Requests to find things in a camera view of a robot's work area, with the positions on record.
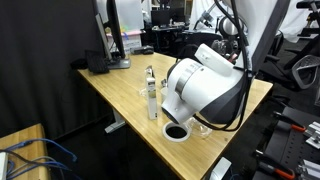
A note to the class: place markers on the black rounded object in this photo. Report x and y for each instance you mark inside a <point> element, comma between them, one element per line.
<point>79,63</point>

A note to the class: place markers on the black perforated board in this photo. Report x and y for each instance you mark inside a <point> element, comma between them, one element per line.
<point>286,146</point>

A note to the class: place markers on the white grey device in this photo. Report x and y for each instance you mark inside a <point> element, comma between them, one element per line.
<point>220,168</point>

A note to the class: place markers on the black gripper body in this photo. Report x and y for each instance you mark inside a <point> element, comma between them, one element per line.
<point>224,46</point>

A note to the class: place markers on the white power strip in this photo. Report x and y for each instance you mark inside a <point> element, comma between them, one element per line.
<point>2,165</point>

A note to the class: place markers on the aluminium bracket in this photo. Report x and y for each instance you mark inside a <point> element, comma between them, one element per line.
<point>310,169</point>
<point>314,135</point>

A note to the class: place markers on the black computer mouse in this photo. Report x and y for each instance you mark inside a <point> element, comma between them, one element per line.
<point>147,49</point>

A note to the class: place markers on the black computer monitor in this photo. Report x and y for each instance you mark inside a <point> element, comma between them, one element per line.
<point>115,30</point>

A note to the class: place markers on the grey mesh office chair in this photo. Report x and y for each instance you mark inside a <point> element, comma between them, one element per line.
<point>305,71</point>

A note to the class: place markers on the small silver strainer bowl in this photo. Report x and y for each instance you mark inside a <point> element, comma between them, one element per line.
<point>164,82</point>

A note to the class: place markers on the black office chair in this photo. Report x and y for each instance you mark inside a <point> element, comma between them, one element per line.
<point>276,63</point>

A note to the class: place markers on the black flat device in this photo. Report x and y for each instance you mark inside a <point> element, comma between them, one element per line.
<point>137,51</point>

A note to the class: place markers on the white box with pink lid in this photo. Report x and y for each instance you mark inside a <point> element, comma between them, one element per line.
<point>131,41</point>

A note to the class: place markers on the background black monitor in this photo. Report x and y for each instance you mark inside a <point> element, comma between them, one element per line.
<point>166,16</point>

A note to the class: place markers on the grey table leg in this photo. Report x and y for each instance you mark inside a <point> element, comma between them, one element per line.
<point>116,123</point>

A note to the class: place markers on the small clear glass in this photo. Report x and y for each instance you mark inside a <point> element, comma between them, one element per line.
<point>143,92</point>

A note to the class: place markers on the black curtain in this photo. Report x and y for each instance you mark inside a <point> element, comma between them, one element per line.
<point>43,60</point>

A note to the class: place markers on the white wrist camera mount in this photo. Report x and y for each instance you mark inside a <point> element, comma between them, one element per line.
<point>213,58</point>

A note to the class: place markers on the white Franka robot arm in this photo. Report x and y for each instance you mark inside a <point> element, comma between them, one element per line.
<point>200,86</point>

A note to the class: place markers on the black keyboard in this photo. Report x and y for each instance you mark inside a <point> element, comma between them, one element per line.
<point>96,63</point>

